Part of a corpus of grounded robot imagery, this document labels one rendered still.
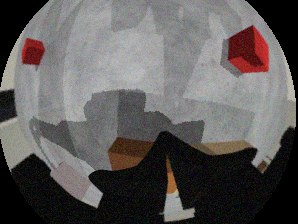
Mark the red cube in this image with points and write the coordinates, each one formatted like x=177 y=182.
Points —
x=248 y=51
x=33 y=52

